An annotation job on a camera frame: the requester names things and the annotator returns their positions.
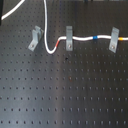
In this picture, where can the right grey cable clip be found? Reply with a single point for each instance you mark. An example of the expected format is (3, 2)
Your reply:
(114, 40)

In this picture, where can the left grey cable clip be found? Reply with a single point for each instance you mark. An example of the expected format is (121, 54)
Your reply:
(37, 34)

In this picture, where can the middle grey cable clip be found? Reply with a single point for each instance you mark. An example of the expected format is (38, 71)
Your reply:
(69, 38)

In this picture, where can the grey cable clip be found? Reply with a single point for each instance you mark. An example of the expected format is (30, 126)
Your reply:
(69, 38)
(114, 40)
(37, 34)

